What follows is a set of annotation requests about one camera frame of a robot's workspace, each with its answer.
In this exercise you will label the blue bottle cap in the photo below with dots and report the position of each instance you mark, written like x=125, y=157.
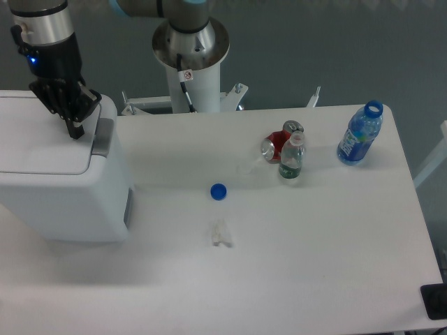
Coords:
x=218, y=191

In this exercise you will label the blue plastic drink bottle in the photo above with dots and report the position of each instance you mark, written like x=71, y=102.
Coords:
x=363, y=128

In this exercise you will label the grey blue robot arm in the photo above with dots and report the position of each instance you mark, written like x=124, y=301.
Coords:
x=189, y=43

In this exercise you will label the clear green label bottle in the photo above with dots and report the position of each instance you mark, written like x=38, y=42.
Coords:
x=292, y=156

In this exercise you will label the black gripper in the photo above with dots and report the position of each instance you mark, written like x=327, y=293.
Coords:
x=73, y=101

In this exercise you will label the white frame at right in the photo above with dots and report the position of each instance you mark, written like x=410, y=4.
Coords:
x=434, y=159

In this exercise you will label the white pedestal foot bracket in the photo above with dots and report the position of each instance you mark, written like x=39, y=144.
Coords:
x=229, y=101

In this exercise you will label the crushed red soda can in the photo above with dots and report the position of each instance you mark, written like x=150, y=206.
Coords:
x=271, y=145

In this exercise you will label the white trash can body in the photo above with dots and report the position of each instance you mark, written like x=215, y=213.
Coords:
x=90, y=207

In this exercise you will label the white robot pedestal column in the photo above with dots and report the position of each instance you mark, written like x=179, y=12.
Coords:
x=203, y=87

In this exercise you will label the white trash can lid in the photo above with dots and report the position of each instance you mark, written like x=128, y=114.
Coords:
x=34, y=141

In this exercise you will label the black device at edge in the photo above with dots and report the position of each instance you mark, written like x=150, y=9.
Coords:
x=434, y=299

